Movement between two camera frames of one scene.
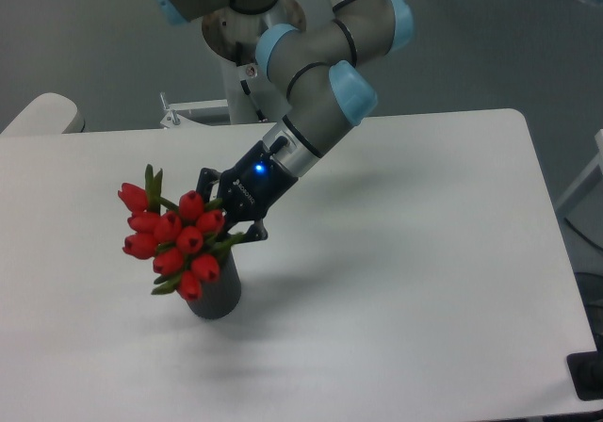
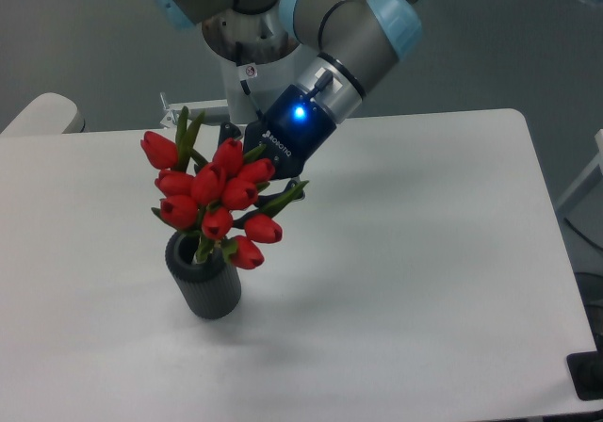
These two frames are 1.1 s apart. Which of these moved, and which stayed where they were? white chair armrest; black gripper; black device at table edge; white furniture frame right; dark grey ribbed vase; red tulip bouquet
Moved: black gripper; red tulip bouquet
Stayed: white furniture frame right; white chair armrest; dark grey ribbed vase; black device at table edge
